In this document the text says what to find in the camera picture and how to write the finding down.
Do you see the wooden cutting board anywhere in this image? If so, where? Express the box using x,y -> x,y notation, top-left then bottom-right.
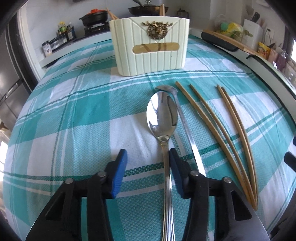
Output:
201,30 -> 259,56

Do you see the small steel spoon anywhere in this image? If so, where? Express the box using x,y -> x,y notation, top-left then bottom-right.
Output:
156,85 -> 206,177

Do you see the cream ribbed utensil holder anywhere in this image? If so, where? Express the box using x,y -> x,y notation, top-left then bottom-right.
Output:
109,16 -> 190,77

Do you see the teal white checkered tablecloth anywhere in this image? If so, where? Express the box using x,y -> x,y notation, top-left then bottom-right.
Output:
3,37 -> 295,240

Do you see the chopstick in holder left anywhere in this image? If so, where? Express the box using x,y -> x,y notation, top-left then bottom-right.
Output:
105,7 -> 119,21

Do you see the black gas stove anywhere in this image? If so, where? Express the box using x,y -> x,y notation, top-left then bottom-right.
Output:
84,22 -> 110,37

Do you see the yellow snack packet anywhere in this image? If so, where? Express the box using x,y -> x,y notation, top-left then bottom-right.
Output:
257,42 -> 270,60

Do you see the black wok glass lid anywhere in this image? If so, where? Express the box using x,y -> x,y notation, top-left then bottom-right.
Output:
128,0 -> 161,16

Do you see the black pot orange lid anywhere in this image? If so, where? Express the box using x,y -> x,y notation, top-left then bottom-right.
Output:
79,9 -> 108,27

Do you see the white knife block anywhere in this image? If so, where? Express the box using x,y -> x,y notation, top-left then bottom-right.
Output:
242,19 -> 263,51

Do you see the large steel spoon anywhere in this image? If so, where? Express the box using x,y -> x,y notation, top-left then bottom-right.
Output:
147,91 -> 178,240

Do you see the stainless steel refrigerator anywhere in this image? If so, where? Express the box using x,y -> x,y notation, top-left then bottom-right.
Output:
0,33 -> 31,130

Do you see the plastic bag with produce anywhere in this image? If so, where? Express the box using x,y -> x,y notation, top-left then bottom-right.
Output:
214,14 -> 253,42

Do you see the dark glass french press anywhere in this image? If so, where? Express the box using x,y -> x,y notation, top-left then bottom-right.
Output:
176,8 -> 189,19

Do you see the white labelled spice jar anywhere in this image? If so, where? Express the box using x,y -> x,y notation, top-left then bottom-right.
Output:
42,41 -> 52,57

